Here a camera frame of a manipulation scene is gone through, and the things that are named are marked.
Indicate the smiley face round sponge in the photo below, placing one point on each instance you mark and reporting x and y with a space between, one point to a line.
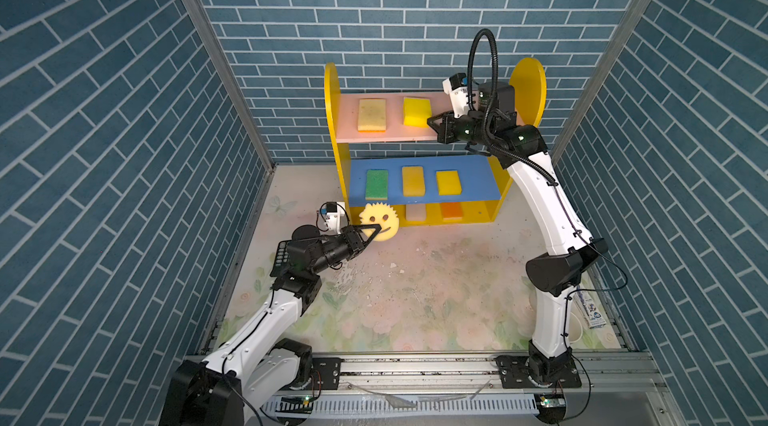
380 221

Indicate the toothpaste box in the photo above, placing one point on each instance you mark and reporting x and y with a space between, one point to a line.
590 309

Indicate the yellow sponge rectangle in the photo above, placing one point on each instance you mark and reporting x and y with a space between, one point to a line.
413 181

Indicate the aluminium front rail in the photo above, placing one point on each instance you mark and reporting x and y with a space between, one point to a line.
618 388

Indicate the beige pale pink sponge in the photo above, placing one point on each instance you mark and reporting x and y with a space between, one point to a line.
416 213

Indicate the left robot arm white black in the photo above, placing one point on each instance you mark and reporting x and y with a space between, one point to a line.
231 384

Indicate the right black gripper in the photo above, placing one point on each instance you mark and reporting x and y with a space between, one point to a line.
445 132

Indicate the pale yellow tan sponge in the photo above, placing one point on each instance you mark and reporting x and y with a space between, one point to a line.
372 115

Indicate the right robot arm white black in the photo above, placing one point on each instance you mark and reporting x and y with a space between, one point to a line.
570 248

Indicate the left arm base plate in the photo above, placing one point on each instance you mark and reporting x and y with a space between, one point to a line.
327 372

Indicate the orange sponge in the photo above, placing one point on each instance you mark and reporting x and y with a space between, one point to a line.
451 211

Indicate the black calculator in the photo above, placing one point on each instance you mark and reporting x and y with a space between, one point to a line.
281 259

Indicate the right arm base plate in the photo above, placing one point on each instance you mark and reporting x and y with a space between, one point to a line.
518 372

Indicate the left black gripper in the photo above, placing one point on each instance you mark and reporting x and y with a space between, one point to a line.
350 242

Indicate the green sponge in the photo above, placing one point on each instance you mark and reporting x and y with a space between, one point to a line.
376 185

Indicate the yellow shelf pink blue boards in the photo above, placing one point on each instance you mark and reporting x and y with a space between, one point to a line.
484 183

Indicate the bright yellow sponge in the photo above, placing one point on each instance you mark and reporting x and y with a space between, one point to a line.
448 183
416 112

